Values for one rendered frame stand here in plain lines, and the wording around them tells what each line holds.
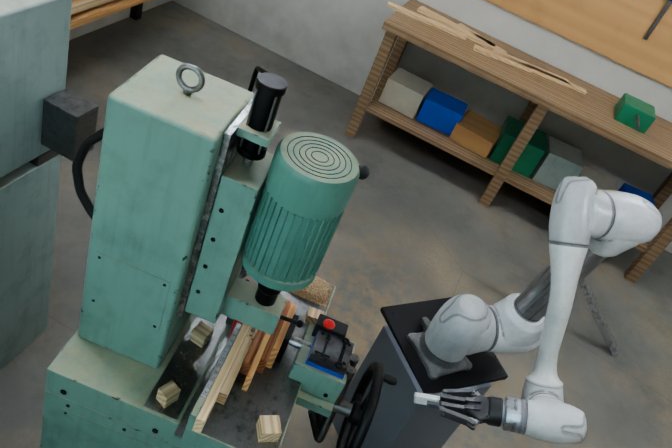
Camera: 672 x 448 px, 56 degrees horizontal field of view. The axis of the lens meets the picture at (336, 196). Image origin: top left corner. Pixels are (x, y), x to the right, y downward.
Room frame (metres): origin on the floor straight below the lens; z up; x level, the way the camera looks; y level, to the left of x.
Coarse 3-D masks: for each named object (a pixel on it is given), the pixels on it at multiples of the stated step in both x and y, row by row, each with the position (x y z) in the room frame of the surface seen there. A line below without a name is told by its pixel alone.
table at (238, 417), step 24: (288, 360) 1.04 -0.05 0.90; (240, 384) 0.92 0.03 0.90; (264, 384) 0.95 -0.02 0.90; (288, 384) 0.98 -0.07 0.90; (216, 408) 0.84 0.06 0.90; (240, 408) 0.86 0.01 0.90; (264, 408) 0.89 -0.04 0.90; (288, 408) 0.91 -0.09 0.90; (312, 408) 0.98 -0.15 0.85; (192, 432) 0.77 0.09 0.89; (216, 432) 0.79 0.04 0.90; (240, 432) 0.81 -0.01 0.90
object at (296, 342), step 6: (294, 318) 1.10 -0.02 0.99; (294, 324) 1.08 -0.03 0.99; (288, 330) 1.05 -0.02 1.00; (288, 336) 1.03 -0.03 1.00; (294, 336) 1.07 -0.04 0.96; (282, 342) 1.02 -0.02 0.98; (288, 342) 1.02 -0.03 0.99; (294, 342) 1.06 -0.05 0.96; (300, 342) 1.06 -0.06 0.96; (306, 342) 1.07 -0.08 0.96; (282, 348) 1.02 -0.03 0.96; (282, 354) 1.02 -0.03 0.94; (276, 360) 1.02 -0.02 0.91
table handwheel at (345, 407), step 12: (372, 372) 1.15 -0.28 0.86; (360, 384) 1.16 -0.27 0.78; (372, 384) 1.04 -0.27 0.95; (360, 396) 1.14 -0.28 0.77; (372, 396) 1.01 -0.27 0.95; (336, 408) 1.03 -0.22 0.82; (348, 408) 1.04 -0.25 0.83; (360, 408) 1.04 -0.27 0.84; (372, 408) 0.98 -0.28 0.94; (348, 420) 1.02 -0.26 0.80; (360, 420) 0.96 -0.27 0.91; (348, 432) 1.07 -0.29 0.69; (360, 432) 0.93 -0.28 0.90; (336, 444) 1.03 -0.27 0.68; (348, 444) 0.97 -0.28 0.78; (360, 444) 0.92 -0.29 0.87
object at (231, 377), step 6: (246, 336) 1.03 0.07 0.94; (240, 348) 0.99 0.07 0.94; (246, 348) 1.00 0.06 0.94; (240, 354) 0.97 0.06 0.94; (234, 360) 0.95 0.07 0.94; (240, 360) 0.96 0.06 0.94; (234, 366) 0.93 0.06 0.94; (240, 366) 0.94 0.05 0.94; (234, 372) 0.92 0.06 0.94; (228, 378) 0.90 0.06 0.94; (234, 378) 0.90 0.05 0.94; (228, 384) 0.88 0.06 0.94; (222, 390) 0.86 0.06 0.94; (228, 390) 0.87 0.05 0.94; (222, 396) 0.85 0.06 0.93; (222, 402) 0.85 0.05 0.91
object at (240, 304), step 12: (240, 288) 1.05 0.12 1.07; (252, 288) 1.06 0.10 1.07; (228, 300) 1.01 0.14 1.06; (240, 300) 1.01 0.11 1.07; (252, 300) 1.03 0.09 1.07; (276, 300) 1.06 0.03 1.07; (228, 312) 1.01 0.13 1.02; (240, 312) 1.01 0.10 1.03; (252, 312) 1.01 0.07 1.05; (264, 312) 1.01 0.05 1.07; (276, 312) 1.02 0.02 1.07; (252, 324) 1.01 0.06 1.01; (264, 324) 1.01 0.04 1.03; (276, 324) 1.01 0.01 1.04
